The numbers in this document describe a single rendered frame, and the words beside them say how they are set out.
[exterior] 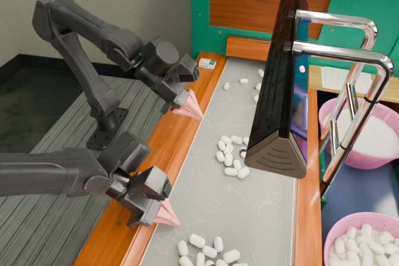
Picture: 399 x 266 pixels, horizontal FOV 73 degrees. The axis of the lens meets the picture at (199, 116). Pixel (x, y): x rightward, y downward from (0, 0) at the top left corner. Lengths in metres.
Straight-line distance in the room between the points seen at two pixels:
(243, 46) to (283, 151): 0.78
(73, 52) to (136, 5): 1.30
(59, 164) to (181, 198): 0.33
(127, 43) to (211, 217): 0.45
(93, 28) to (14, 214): 0.53
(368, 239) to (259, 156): 0.44
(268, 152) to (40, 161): 0.34
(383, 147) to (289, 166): 0.63
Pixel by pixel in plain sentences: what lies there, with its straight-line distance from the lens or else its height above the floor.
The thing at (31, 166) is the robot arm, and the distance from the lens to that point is 0.47.
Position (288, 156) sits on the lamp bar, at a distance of 0.36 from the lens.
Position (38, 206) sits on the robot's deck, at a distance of 0.89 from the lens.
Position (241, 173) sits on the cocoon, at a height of 0.76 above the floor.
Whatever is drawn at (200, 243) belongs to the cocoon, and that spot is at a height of 0.76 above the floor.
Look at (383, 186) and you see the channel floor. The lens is 0.95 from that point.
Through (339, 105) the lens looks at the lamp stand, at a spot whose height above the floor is 0.90.
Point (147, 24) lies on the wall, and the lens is 2.14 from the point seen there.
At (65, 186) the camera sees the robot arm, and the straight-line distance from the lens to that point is 0.50.
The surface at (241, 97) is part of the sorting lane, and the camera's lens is 0.98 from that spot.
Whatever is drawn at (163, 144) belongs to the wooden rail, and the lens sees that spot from 0.78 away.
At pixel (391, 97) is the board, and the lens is 1.12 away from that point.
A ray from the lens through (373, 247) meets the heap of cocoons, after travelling 0.75.
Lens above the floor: 1.34
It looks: 42 degrees down
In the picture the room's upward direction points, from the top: straight up
